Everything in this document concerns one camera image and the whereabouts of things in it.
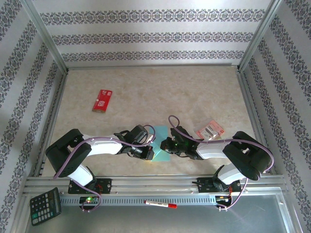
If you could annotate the light blue paper sheet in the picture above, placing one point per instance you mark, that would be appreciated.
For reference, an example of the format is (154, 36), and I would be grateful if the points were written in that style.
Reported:
(161, 156)

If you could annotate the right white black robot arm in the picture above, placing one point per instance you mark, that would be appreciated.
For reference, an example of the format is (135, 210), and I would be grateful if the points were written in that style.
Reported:
(245, 155)

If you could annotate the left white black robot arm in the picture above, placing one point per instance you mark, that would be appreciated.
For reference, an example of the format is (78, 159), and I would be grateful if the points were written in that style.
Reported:
(65, 155)

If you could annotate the pink clear plastic case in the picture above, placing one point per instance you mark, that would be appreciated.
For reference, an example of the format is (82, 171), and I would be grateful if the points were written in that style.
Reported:
(210, 131)

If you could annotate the red white marker pen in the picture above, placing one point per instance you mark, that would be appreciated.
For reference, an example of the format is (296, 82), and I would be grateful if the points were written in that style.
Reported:
(160, 204)

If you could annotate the small lit circuit board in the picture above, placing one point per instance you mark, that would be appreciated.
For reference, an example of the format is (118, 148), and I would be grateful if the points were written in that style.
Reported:
(222, 198)
(89, 199)

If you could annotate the red snack packet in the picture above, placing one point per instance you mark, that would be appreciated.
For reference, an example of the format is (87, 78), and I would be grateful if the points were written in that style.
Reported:
(102, 100)

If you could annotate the grey metal shelf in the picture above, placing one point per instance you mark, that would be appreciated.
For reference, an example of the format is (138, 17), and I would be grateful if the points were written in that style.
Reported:
(158, 221)

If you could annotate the black calculator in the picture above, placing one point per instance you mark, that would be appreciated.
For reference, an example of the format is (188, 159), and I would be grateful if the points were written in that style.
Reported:
(45, 206)

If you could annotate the long aluminium base rail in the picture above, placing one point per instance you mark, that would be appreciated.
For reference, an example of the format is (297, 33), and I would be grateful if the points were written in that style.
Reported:
(155, 184)

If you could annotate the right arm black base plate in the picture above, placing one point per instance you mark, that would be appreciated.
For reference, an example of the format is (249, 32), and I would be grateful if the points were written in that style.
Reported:
(204, 185)

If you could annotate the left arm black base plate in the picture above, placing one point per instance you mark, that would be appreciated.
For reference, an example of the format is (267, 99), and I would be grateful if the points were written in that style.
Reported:
(104, 185)

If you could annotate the aluminium frame rail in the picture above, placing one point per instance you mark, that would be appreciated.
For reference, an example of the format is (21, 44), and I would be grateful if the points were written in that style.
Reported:
(52, 116)
(255, 116)
(150, 66)

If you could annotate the aluminium frame post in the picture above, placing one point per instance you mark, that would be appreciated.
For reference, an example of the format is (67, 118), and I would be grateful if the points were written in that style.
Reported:
(43, 31)
(260, 31)

